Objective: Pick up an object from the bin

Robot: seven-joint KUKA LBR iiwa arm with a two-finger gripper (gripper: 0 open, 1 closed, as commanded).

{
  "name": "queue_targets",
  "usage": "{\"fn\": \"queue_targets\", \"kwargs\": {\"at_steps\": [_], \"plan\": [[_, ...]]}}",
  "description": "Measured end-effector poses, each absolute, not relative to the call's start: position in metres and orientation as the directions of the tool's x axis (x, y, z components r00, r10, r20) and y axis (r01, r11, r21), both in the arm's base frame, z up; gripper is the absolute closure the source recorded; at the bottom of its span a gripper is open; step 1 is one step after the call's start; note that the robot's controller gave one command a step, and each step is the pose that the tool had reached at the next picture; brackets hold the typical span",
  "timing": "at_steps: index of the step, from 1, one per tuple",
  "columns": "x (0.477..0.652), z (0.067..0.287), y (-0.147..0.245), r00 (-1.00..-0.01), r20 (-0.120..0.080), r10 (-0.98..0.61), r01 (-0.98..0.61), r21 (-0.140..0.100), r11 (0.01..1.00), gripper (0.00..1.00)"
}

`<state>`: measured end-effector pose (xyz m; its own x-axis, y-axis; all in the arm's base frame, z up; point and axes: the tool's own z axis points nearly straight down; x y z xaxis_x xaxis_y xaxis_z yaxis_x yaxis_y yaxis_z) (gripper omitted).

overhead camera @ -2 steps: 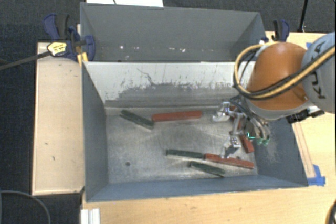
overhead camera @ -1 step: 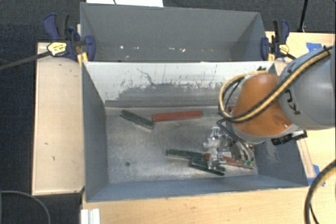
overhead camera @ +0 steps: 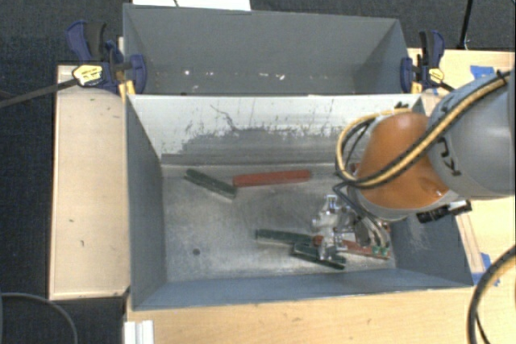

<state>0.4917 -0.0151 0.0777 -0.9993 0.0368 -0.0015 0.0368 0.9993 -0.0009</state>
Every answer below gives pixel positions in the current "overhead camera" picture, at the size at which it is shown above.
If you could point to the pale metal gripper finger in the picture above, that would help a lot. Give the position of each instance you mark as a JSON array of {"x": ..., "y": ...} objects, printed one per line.
[
  {"x": 340, "y": 245},
  {"x": 327, "y": 247}
]

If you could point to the red-brown flat block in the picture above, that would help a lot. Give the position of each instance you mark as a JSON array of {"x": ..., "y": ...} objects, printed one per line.
[
  {"x": 359, "y": 248},
  {"x": 272, "y": 177}
]

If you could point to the black cylinder on white bracket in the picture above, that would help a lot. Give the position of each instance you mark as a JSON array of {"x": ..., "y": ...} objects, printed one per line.
[{"x": 437, "y": 212}]

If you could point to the pale wood board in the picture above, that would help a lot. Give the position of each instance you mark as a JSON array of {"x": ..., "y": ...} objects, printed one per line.
[{"x": 88, "y": 189}]

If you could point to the dark green flat block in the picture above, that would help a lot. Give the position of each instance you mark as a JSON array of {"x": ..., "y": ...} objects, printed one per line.
[
  {"x": 282, "y": 236},
  {"x": 211, "y": 183},
  {"x": 308, "y": 252}
]

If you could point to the grey metal bin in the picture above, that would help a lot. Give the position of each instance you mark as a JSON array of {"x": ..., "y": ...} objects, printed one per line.
[{"x": 225, "y": 225}]

